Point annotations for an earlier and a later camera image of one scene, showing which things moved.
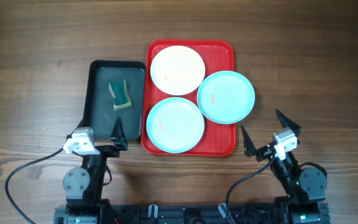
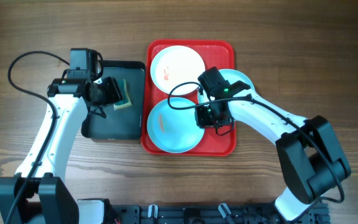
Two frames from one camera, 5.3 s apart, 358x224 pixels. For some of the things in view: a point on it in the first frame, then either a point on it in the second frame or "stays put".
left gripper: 119,141 → 113,95
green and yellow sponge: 119,91 stays put
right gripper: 262,154 → 201,122
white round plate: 177,70 stays put
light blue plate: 174,125 stays put
